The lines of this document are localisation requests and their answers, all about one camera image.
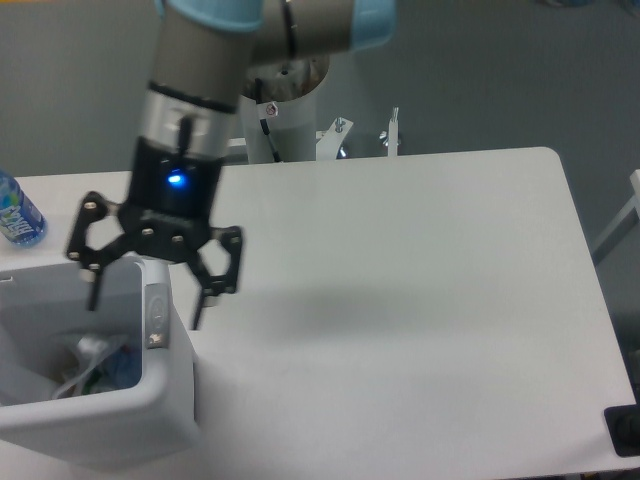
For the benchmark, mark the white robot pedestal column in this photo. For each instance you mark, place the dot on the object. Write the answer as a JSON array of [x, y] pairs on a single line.
[[283, 94]]

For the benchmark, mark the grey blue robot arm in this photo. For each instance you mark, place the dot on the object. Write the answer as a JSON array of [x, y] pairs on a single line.
[[203, 53]]

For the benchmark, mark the black device at table edge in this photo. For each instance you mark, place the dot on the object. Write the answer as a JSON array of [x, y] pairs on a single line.
[[623, 426]]

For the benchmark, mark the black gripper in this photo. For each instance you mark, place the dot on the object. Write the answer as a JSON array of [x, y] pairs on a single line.
[[166, 216]]

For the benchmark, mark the white frame at right edge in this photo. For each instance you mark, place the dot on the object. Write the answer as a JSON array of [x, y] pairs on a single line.
[[620, 226]]

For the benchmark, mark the blue labelled water bottle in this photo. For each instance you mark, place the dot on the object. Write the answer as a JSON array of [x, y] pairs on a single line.
[[22, 223]]

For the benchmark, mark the white paper carton trash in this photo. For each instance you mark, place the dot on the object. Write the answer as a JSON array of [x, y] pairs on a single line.
[[90, 351]]

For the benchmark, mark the white metal base frame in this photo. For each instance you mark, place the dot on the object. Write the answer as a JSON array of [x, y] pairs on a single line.
[[333, 143]]

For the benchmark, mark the white plastic trash can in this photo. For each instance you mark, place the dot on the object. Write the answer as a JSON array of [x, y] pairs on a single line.
[[99, 429]]

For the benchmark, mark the clear crushed plastic bottle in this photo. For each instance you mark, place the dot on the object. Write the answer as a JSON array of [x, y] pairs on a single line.
[[121, 370]]

